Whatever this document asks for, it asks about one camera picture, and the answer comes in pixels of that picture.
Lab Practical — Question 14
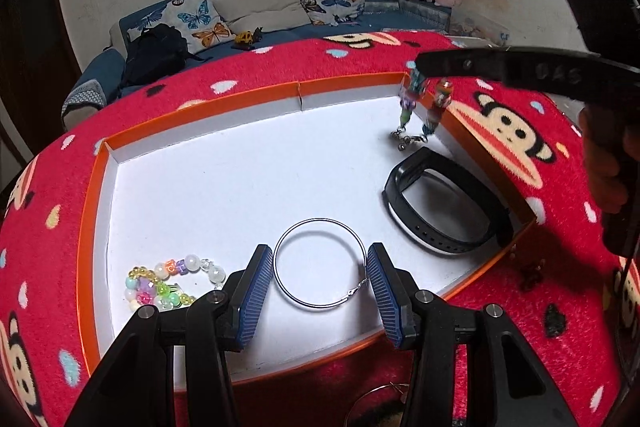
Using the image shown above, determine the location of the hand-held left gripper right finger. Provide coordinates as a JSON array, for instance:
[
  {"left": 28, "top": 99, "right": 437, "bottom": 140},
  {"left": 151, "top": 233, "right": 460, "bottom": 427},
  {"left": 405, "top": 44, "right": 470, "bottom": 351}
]
[{"left": 366, "top": 243, "right": 566, "bottom": 427}]

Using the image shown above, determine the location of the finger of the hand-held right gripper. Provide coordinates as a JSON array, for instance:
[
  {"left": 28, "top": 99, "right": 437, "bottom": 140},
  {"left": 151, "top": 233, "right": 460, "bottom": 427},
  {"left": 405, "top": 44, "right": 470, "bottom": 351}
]
[{"left": 417, "top": 48, "right": 640, "bottom": 104}]

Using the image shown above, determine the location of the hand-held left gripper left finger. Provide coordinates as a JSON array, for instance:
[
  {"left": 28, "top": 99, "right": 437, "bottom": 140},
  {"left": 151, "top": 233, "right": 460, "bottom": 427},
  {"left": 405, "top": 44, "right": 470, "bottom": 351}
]
[{"left": 65, "top": 244, "right": 275, "bottom": 427}]

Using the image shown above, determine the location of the silver hoop earring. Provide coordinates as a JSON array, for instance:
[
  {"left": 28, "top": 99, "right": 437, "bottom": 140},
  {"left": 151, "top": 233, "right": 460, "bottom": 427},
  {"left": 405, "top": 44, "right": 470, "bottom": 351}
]
[
  {"left": 273, "top": 218, "right": 373, "bottom": 309},
  {"left": 345, "top": 382, "right": 413, "bottom": 427}
]

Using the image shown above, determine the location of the orange cardboard tray box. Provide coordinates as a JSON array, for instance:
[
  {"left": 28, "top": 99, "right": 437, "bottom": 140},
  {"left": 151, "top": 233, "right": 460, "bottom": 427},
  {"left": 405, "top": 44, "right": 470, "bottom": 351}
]
[{"left": 76, "top": 71, "right": 538, "bottom": 388}]

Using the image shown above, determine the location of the person's right hand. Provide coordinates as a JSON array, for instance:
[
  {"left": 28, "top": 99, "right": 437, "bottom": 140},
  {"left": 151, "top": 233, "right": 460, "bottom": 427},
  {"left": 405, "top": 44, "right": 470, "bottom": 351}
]
[{"left": 579, "top": 104, "right": 629, "bottom": 214}]

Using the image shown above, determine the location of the clear plastic storage box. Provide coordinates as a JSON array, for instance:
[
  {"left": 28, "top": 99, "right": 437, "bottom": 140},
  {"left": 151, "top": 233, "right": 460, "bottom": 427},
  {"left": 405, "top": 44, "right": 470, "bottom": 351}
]
[{"left": 450, "top": 14, "right": 511, "bottom": 46}]

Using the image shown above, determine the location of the black smart band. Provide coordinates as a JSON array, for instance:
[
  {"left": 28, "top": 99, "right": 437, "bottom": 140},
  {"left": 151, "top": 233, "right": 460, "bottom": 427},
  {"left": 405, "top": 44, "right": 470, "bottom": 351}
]
[{"left": 382, "top": 147, "right": 515, "bottom": 256}]

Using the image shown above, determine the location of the red monkey print blanket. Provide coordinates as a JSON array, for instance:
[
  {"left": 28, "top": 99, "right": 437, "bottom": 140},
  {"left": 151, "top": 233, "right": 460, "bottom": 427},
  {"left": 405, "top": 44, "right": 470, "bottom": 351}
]
[{"left": 0, "top": 29, "right": 640, "bottom": 427}]

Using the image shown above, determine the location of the beige cushion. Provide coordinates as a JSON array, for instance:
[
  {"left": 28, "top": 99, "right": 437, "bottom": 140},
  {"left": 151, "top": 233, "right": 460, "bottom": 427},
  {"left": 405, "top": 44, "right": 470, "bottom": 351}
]
[{"left": 212, "top": 0, "right": 313, "bottom": 35}]

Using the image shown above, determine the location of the black backpack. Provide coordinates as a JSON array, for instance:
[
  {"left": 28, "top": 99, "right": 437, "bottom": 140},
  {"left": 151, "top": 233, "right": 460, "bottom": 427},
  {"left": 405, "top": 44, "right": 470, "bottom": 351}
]
[{"left": 120, "top": 24, "right": 206, "bottom": 88}]

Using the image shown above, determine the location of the colourful bead bracelet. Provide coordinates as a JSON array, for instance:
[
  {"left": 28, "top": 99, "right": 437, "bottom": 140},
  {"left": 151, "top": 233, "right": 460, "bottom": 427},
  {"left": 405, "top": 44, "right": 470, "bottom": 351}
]
[{"left": 125, "top": 256, "right": 227, "bottom": 312}]

